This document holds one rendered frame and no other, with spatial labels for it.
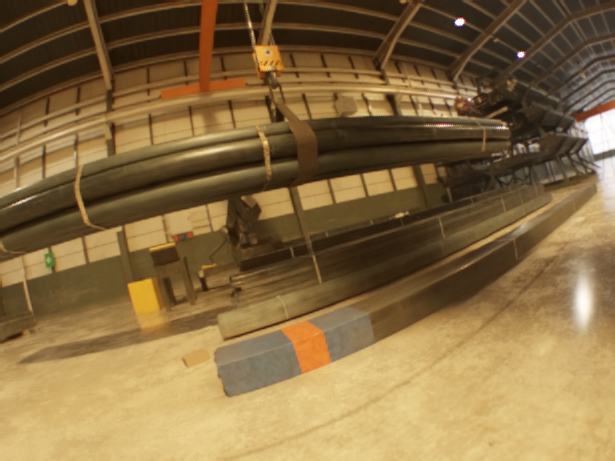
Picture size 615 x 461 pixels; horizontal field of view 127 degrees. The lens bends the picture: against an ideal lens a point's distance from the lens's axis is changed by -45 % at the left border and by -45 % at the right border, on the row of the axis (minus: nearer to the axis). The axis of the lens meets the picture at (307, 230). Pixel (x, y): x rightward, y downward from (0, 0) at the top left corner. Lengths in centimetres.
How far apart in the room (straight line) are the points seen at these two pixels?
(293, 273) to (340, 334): 113
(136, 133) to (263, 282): 894
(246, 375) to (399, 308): 79
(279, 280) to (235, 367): 122
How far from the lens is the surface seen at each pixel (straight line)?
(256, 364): 121
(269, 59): 261
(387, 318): 139
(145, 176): 182
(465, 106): 1038
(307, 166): 196
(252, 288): 224
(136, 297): 507
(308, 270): 235
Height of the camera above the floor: 58
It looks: 1 degrees up
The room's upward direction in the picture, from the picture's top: 15 degrees counter-clockwise
